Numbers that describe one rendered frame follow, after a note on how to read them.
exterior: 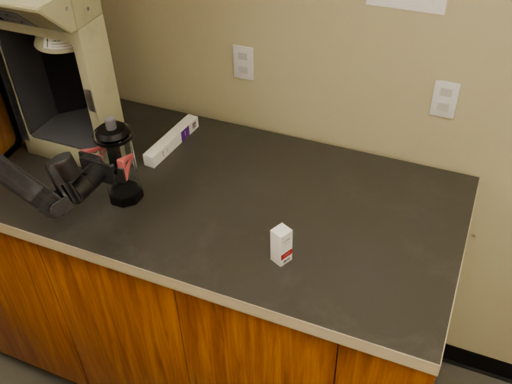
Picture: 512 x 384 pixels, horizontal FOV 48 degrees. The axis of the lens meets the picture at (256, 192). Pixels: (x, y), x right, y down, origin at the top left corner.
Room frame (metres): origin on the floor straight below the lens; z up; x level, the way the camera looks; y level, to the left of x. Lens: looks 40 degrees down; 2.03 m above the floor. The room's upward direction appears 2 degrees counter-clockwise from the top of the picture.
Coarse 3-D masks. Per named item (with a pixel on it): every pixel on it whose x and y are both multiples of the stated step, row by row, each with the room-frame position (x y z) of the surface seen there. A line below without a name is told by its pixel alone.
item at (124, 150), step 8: (96, 128) 1.32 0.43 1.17; (128, 136) 1.28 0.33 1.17; (104, 144) 1.25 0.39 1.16; (112, 144) 1.25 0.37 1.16; (128, 144) 1.28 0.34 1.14; (104, 152) 1.26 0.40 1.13; (112, 152) 1.26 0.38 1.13; (120, 152) 1.26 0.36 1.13; (128, 152) 1.28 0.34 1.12; (104, 160) 1.26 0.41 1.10; (112, 160) 1.26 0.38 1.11; (128, 160) 1.27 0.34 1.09; (136, 168) 1.30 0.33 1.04; (136, 176) 1.29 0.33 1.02; (120, 184) 1.26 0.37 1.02; (128, 184) 1.26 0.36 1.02; (136, 184) 1.28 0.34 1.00; (112, 192) 1.26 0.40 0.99; (120, 192) 1.26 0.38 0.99; (128, 192) 1.26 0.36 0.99; (136, 192) 1.28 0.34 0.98
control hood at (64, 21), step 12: (0, 0) 1.36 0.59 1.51; (12, 0) 1.36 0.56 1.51; (24, 0) 1.36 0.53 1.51; (36, 0) 1.35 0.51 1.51; (48, 0) 1.35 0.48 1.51; (60, 0) 1.37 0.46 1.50; (12, 12) 1.37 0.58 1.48; (24, 12) 1.33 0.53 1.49; (36, 12) 1.31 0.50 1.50; (48, 12) 1.33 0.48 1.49; (60, 12) 1.36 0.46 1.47; (72, 12) 1.40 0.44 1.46; (24, 24) 1.44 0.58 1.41; (36, 24) 1.40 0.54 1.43; (48, 24) 1.37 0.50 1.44; (60, 24) 1.35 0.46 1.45; (72, 24) 1.39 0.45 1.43
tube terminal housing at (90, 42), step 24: (72, 0) 1.41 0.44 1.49; (96, 0) 1.49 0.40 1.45; (0, 24) 1.51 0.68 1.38; (96, 24) 1.47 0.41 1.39; (0, 48) 1.53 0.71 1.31; (96, 48) 1.46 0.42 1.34; (96, 72) 1.44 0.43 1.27; (96, 96) 1.42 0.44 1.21; (24, 120) 1.53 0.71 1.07; (96, 120) 1.41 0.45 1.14; (120, 120) 1.49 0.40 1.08; (48, 144) 1.50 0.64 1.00
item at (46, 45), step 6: (36, 36) 1.52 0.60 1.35; (36, 42) 1.51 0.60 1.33; (42, 42) 1.49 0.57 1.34; (48, 42) 1.48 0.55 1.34; (54, 42) 1.48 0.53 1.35; (60, 42) 1.48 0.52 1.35; (66, 42) 1.48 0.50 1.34; (36, 48) 1.50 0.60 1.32; (42, 48) 1.48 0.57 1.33; (48, 48) 1.48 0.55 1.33; (54, 48) 1.47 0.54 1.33; (60, 48) 1.47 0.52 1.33; (66, 48) 1.47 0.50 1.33; (72, 48) 1.48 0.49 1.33
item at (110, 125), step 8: (104, 120) 1.29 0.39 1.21; (112, 120) 1.29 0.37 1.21; (104, 128) 1.30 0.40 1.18; (112, 128) 1.29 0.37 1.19; (120, 128) 1.30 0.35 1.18; (128, 128) 1.31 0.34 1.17; (96, 136) 1.28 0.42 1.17; (104, 136) 1.27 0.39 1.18; (112, 136) 1.26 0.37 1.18; (120, 136) 1.27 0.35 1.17
